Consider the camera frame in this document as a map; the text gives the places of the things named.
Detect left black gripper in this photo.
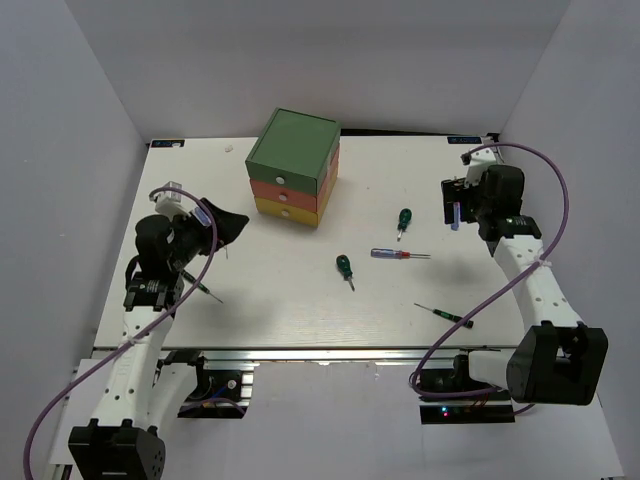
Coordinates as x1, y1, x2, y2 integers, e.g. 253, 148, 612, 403
167, 198, 248, 271

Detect stubby green screwdriver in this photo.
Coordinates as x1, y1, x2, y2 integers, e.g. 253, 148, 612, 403
336, 254, 355, 291
397, 208, 412, 241

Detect green top drawer box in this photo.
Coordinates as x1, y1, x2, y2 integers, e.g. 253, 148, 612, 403
245, 108, 341, 196

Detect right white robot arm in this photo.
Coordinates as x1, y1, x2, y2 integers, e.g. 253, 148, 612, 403
442, 161, 608, 406

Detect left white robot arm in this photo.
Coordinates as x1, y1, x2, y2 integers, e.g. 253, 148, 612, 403
68, 198, 249, 479

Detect blue red screwdriver right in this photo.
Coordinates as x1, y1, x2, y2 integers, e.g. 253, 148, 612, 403
451, 202, 460, 231

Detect blue red screwdriver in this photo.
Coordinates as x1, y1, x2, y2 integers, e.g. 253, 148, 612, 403
451, 202, 460, 231
191, 207, 211, 228
370, 248, 431, 259

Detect blue red screwdriver left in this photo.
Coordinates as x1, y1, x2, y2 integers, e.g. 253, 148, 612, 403
191, 207, 211, 228

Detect right black logo sticker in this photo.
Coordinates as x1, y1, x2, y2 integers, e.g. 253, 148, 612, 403
446, 136, 483, 145

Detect black logo sticker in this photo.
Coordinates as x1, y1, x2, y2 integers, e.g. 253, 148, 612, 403
149, 139, 185, 148
446, 136, 483, 145

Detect yellow bottom drawer box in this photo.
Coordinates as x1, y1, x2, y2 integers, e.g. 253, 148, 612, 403
254, 196, 329, 228

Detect slim green screwdriver left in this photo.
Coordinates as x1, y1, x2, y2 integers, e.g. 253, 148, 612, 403
181, 271, 223, 304

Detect slim green screwdriver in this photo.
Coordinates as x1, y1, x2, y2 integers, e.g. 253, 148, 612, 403
181, 271, 223, 304
415, 303, 474, 329

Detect orange middle drawer box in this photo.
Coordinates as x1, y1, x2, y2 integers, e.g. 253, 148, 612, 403
250, 147, 340, 213

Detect blue red screwdriver centre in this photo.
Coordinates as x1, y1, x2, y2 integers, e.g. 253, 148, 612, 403
370, 248, 431, 259

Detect left black logo sticker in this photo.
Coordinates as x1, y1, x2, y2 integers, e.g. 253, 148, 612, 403
149, 139, 185, 148

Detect slim green screwdriver right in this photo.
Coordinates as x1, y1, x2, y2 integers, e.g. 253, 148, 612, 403
415, 303, 474, 329

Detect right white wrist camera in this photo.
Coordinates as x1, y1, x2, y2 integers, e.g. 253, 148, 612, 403
461, 148, 498, 187

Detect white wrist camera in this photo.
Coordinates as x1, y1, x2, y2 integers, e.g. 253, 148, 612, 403
149, 181, 189, 220
461, 148, 498, 187

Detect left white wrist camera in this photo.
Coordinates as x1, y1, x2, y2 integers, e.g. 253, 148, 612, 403
149, 181, 189, 220

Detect aluminium front rail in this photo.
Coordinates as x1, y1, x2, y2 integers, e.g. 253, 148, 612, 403
92, 344, 519, 364

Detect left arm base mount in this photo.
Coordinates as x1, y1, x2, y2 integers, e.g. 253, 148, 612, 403
156, 350, 249, 419

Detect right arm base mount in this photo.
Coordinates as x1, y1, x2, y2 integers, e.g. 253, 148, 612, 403
417, 354, 515, 425

